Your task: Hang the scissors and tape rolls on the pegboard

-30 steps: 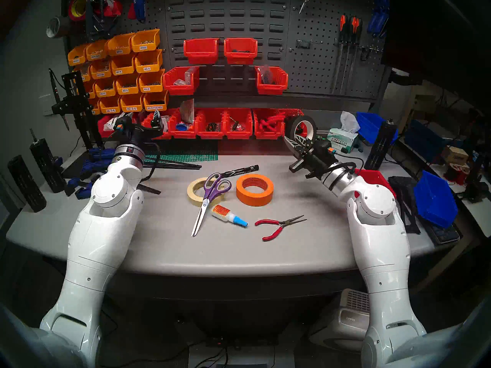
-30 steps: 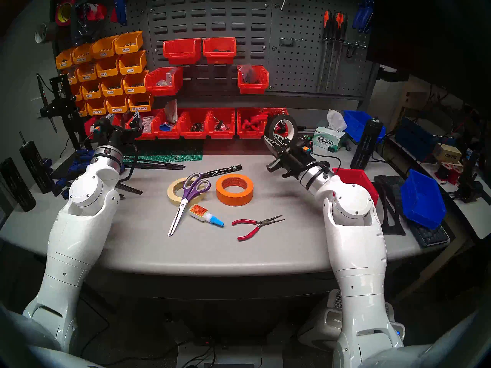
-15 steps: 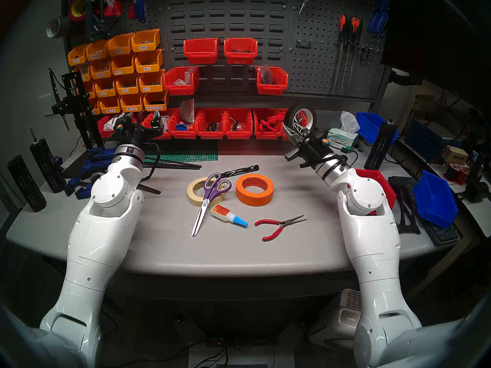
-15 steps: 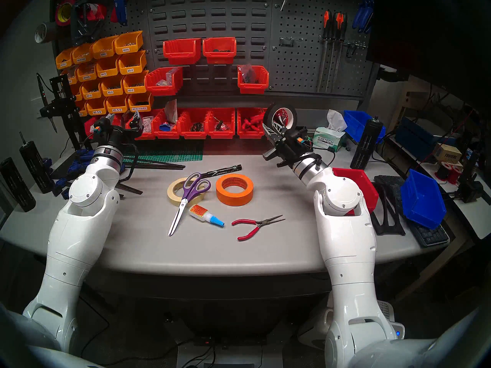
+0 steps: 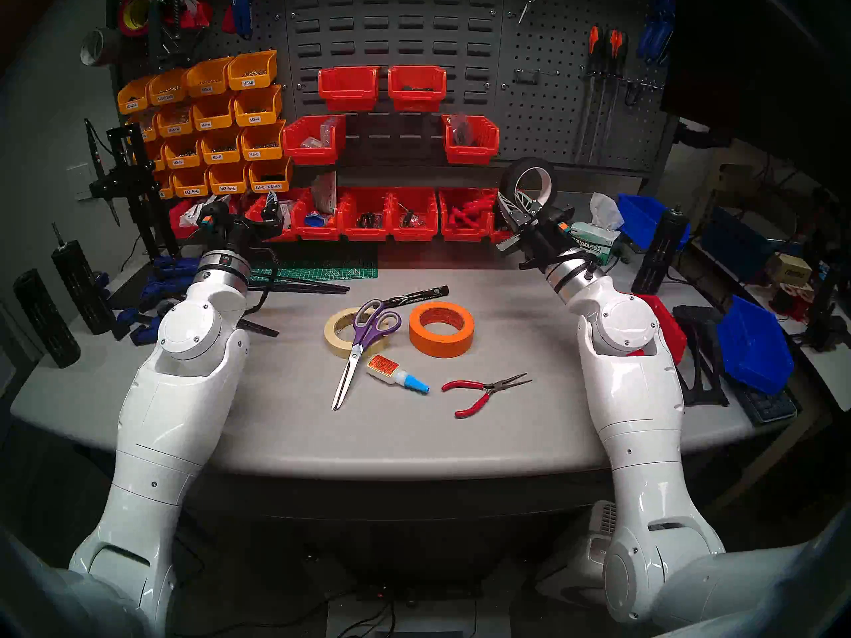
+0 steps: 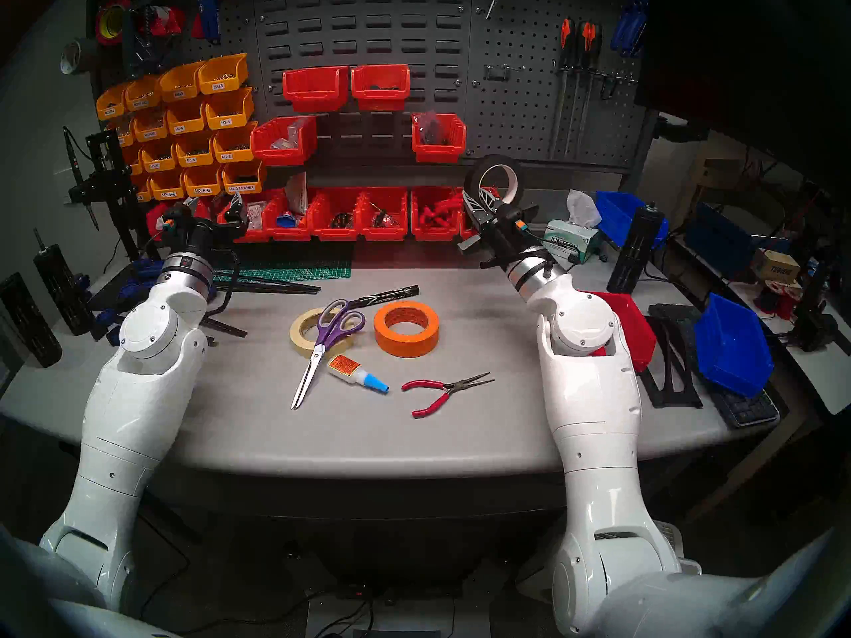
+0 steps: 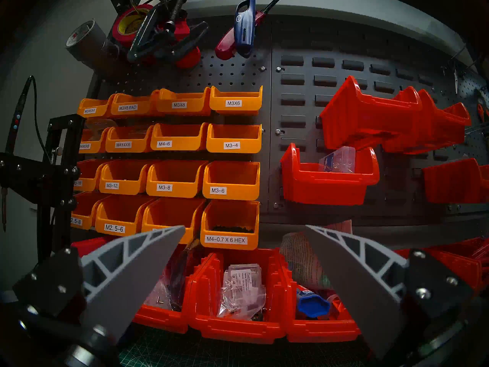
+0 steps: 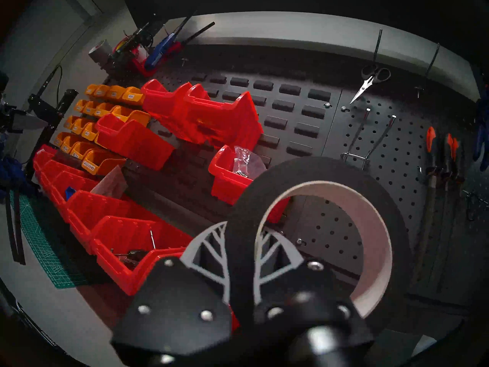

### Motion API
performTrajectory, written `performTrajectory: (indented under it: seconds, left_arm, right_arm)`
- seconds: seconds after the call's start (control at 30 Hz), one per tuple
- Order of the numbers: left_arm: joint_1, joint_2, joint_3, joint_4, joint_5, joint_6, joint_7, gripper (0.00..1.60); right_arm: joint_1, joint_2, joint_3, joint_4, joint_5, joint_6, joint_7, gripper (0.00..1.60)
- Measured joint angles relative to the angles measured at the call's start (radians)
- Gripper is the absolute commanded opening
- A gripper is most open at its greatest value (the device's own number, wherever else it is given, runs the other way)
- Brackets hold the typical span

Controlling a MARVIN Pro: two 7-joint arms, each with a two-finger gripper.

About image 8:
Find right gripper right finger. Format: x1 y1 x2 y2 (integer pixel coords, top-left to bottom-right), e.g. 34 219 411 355
254 229 374 355

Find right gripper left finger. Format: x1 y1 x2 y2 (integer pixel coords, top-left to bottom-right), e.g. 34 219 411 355
111 222 233 365

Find black tape roll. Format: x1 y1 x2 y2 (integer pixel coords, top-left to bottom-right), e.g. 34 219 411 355
225 157 414 332

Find grey pegboard back panel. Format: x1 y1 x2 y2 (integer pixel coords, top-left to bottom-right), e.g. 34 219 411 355
103 45 489 317

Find red yellow tape roll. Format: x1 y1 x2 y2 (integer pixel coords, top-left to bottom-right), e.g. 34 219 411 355
113 36 134 57

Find green cutting mat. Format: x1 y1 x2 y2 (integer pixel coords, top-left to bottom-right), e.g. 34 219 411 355
10 190 89 289

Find clear plastic parts bag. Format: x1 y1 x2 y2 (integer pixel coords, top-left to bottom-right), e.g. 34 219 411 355
233 146 267 178

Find black tripod rods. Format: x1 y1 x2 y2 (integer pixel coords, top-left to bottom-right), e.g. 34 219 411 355
5 190 26 265

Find metal double peg hook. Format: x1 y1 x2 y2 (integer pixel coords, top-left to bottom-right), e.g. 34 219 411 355
341 108 397 170

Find small silver scissors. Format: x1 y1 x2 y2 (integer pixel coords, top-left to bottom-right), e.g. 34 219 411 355
350 63 391 105

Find black metal fixture stand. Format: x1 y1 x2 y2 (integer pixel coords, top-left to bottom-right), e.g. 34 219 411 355
23 64 79 179

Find grey overhead workbench shelf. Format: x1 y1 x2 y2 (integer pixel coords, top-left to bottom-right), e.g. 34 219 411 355
164 11 480 101

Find black bar clamp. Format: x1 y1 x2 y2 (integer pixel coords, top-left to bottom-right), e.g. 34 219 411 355
111 11 216 76

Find orange black handled file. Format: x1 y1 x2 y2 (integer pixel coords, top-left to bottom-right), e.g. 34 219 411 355
415 126 438 283
436 133 453 283
447 135 461 256

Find grey duct tape roll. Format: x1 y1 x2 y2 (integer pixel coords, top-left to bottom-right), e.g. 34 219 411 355
89 39 114 65

